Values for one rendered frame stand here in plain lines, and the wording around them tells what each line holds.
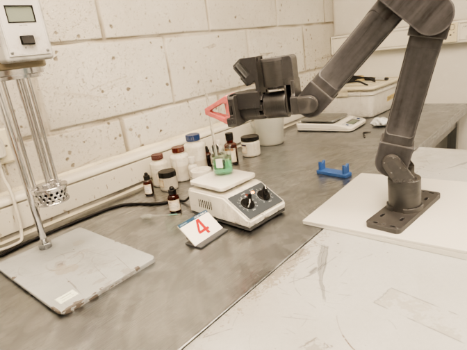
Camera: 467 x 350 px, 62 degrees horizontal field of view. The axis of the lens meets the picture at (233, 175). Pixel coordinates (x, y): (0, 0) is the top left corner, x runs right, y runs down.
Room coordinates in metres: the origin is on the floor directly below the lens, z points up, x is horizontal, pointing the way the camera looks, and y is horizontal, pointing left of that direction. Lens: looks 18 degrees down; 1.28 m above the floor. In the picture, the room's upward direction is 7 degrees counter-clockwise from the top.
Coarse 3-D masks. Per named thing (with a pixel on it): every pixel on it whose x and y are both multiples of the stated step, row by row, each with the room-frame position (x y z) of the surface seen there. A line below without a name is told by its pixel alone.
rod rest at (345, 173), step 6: (318, 162) 1.08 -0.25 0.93; (324, 162) 1.09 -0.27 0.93; (324, 168) 1.09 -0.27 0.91; (342, 168) 1.02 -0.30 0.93; (348, 168) 1.03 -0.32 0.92; (324, 174) 1.06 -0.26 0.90; (330, 174) 1.05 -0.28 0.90; (336, 174) 1.03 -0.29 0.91; (342, 174) 1.02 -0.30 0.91; (348, 174) 1.02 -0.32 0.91
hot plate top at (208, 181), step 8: (200, 176) 0.92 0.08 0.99; (208, 176) 0.91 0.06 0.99; (232, 176) 0.89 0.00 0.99; (240, 176) 0.88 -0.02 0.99; (248, 176) 0.87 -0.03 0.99; (192, 184) 0.88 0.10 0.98; (200, 184) 0.86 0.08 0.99; (208, 184) 0.85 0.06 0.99; (216, 184) 0.85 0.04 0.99; (224, 184) 0.84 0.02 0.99; (232, 184) 0.83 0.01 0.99
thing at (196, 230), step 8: (200, 216) 0.79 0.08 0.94; (208, 216) 0.80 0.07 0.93; (192, 224) 0.76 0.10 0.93; (200, 224) 0.77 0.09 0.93; (208, 224) 0.78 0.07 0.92; (216, 224) 0.79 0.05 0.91; (192, 232) 0.75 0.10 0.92; (200, 232) 0.75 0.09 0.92; (208, 232) 0.76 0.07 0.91; (192, 240) 0.73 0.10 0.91
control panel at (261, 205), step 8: (256, 184) 0.87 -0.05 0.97; (240, 192) 0.83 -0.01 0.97; (248, 192) 0.84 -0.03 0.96; (256, 192) 0.84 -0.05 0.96; (272, 192) 0.86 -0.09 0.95; (232, 200) 0.80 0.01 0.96; (240, 200) 0.81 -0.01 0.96; (256, 200) 0.82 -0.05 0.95; (264, 200) 0.82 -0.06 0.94; (272, 200) 0.83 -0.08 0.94; (280, 200) 0.84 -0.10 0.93; (240, 208) 0.78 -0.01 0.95; (256, 208) 0.79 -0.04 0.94; (264, 208) 0.80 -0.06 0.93; (248, 216) 0.77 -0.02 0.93
